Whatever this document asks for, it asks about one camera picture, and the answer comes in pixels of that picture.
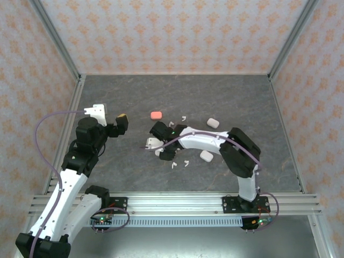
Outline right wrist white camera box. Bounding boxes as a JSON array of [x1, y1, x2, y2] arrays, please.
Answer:
[[145, 137, 164, 151]]

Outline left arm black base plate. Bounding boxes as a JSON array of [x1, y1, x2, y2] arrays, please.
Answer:
[[80, 197, 128, 214]]

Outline aluminium side rail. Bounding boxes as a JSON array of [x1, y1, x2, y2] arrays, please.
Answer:
[[268, 75, 307, 194], [42, 75, 87, 194]]

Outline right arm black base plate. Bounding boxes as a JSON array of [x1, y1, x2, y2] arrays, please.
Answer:
[[222, 195, 269, 215]]

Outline aluminium corner post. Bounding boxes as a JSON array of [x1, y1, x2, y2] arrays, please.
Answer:
[[28, 0, 83, 81], [268, 0, 320, 81]]

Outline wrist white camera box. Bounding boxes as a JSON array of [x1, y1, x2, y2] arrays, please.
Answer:
[[84, 103, 108, 127], [145, 137, 164, 151]]

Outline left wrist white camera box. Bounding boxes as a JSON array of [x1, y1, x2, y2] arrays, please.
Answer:
[[84, 103, 108, 127]]

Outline slotted grey cable duct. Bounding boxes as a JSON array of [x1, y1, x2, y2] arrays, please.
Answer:
[[80, 217, 244, 228]]

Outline aluminium mounting rail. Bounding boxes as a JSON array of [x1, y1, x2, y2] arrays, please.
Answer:
[[28, 192, 323, 216]]

